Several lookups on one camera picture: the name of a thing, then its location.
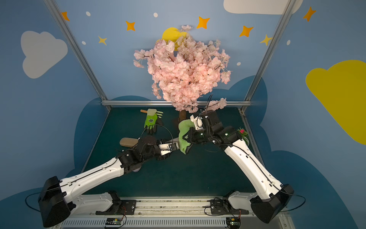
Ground tan eyeglass case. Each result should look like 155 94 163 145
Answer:
119 137 139 148

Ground green grey microfiber cloth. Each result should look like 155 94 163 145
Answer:
178 119 194 154

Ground purple eyeglass case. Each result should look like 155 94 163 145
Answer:
133 167 142 172

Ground grey eyeglass case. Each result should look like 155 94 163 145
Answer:
165 137 180 151

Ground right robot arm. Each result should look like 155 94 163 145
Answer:
179 110 294 223

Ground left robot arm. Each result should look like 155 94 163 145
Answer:
38 135 179 228

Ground green black work glove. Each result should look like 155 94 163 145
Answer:
144 114 164 135

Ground small pink flower pot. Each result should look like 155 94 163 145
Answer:
237 128 250 146

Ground pink cherry blossom tree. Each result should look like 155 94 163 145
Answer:
133 25 231 114

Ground left controller board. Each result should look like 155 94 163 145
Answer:
105 218 124 228

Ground controller board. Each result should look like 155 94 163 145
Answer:
226 218 241 229
105 218 124 228

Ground right controller board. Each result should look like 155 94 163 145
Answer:
226 218 241 229

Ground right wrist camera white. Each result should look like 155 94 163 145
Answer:
190 115 203 130

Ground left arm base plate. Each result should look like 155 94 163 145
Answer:
95 200 137 215

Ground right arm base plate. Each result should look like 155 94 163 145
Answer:
210 198 241 215

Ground right aluminium frame post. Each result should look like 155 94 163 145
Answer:
240 0 297 114

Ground aluminium frame post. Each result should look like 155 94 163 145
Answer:
240 0 297 114
43 0 108 101

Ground left aluminium frame post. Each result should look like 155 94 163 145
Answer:
43 0 108 101

